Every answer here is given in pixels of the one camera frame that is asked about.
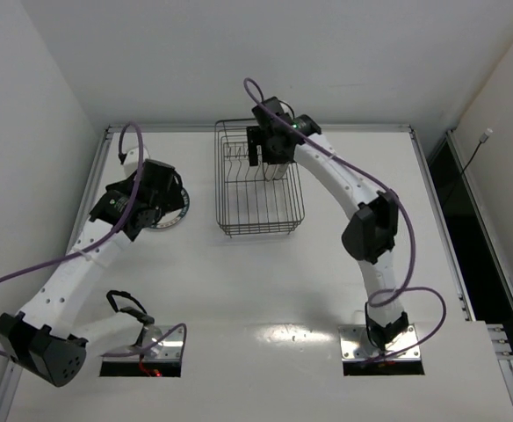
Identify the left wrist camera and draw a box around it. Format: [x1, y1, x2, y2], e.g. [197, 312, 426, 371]
[89, 190, 130, 226]

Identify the grey wire dish rack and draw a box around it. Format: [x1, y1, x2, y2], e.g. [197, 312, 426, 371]
[213, 119, 305, 237]

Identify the metal base plate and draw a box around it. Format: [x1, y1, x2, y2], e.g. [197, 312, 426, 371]
[103, 324, 186, 363]
[338, 324, 422, 363]

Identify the orange sunburst plate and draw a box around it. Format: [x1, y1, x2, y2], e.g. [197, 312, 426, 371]
[263, 164, 282, 182]

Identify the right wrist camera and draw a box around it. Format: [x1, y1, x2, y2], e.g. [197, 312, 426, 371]
[293, 114, 322, 136]

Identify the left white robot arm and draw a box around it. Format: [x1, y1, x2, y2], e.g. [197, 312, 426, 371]
[0, 159, 184, 387]

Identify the black cable white plug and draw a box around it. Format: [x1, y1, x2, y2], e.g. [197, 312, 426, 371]
[442, 127, 494, 207]

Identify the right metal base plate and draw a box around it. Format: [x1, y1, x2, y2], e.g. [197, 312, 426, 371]
[338, 324, 422, 363]

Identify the green rimmed white plate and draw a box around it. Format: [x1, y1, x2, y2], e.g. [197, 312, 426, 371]
[150, 188, 191, 230]

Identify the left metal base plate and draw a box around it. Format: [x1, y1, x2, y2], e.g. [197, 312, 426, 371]
[103, 324, 186, 363]

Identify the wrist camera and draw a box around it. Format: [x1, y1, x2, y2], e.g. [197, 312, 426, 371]
[293, 114, 322, 136]
[89, 190, 130, 226]

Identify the white plate grey flower pattern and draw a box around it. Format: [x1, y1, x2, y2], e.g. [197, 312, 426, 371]
[274, 164, 290, 180]

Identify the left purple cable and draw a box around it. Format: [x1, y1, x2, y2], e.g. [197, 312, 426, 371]
[0, 121, 188, 357]

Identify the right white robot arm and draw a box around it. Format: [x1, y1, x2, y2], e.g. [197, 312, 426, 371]
[252, 97, 408, 351]

